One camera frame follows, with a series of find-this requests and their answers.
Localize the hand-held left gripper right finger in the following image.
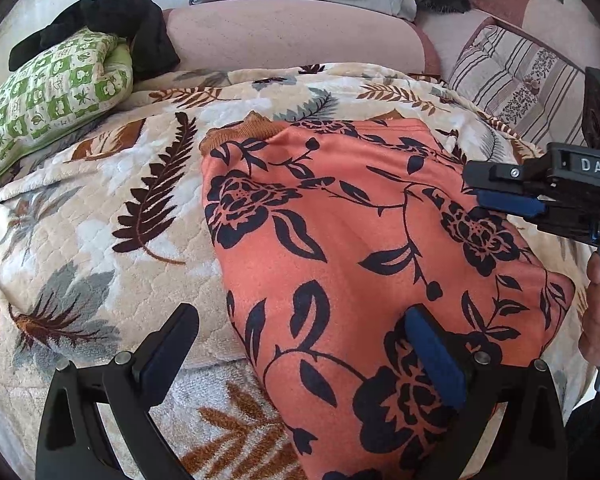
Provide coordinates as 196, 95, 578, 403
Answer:
405, 305, 569, 480

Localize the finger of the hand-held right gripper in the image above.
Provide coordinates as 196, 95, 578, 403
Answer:
462, 159, 549, 221

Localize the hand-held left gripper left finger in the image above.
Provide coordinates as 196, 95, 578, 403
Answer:
35, 302, 201, 480

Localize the orange black floral garment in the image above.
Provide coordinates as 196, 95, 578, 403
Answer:
199, 112, 579, 480

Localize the striped floral cushion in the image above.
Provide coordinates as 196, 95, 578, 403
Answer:
447, 24, 600, 148

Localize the leaf print fleece blanket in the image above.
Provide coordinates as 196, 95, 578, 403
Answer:
0, 62, 600, 480

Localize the green white patterned pillow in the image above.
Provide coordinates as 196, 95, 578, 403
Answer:
0, 27, 134, 202

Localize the black cloth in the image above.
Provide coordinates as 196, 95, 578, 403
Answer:
8, 0, 182, 82

